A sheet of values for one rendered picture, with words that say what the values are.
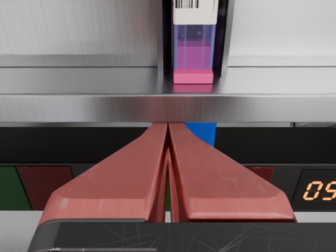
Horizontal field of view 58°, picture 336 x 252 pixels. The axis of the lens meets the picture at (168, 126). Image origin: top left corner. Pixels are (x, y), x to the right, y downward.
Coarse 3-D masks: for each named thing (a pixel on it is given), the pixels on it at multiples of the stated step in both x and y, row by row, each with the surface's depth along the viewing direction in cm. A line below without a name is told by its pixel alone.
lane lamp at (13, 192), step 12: (0, 168) 16; (12, 168) 16; (0, 180) 17; (12, 180) 17; (0, 192) 18; (12, 192) 18; (24, 192) 18; (0, 204) 18; (12, 204) 18; (24, 204) 18
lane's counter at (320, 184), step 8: (304, 176) 17; (312, 176) 17; (320, 176) 17; (328, 176) 17; (304, 184) 17; (312, 184) 17; (320, 184) 17; (328, 184) 17; (296, 192) 17; (304, 192) 17; (312, 192) 17; (320, 192) 17; (328, 192) 17; (296, 200) 18; (304, 200) 18; (312, 200) 18; (320, 200) 18; (328, 200) 18; (296, 208) 18; (304, 208) 18; (312, 208) 18; (320, 208) 18; (328, 208) 18
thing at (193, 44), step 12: (180, 24) 10; (192, 24) 10; (204, 24) 10; (180, 36) 10; (192, 36) 10; (204, 36) 10; (180, 48) 10; (192, 48) 10; (204, 48) 10; (180, 60) 11; (192, 60) 11; (204, 60) 11
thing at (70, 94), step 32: (0, 96) 10; (32, 96) 10; (64, 96) 10; (96, 96) 10; (128, 96) 10; (160, 96) 10; (192, 96) 10; (224, 96) 10; (256, 96) 10; (288, 96) 10; (320, 96) 10
